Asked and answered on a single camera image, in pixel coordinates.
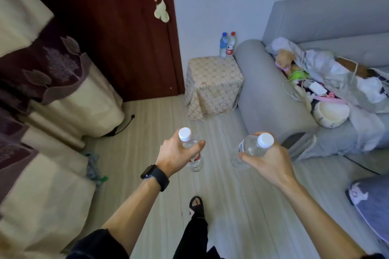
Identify person's right hand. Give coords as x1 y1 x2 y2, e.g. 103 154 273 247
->
238 142 298 190

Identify person's left hand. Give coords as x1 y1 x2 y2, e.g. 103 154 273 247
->
155 129 207 180

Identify patterned cloth covered stool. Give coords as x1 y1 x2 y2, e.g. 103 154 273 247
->
184 55 245 121

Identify small blue cap water bottle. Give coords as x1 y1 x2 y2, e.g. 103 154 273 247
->
219 32 229 59

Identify red cap water bottle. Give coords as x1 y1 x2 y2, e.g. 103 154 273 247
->
226 31 237 57

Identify person's right forearm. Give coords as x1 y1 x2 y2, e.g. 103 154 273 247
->
278 176 368 259

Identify person's left forearm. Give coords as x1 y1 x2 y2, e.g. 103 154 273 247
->
102 180 162 256

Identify person's black trousers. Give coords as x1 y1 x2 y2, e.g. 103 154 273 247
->
172 214 224 259

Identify person's black left sleeve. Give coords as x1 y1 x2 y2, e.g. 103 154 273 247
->
65 228 130 259

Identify black smartwatch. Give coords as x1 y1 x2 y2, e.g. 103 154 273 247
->
140 164 170 193

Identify black sandal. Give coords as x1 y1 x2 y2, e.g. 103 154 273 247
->
188 196 206 219

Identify grey green floor cloth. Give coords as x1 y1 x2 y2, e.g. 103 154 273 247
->
85 152 109 188

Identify white charger box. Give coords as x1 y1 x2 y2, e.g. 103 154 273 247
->
307 81 328 97

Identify green fabric item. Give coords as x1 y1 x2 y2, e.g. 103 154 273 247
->
287 69 310 82

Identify brown plush toy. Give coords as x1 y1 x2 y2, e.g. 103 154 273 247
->
275 49 297 70

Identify pile of white clothes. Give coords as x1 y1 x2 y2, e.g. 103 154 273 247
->
266 36 389 153

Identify brown cardboard piece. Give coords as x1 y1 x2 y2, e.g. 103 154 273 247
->
334 56 370 79

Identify cream and purple curtain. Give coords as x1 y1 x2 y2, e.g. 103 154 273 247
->
0 0 125 259

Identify dark red door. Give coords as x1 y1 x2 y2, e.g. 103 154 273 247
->
9 0 186 103

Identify grey sofa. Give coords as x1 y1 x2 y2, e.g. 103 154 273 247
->
234 0 389 165

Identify black floor cable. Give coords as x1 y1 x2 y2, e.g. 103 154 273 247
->
105 114 136 138

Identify pink strap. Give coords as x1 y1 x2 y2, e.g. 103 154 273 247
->
311 91 348 105

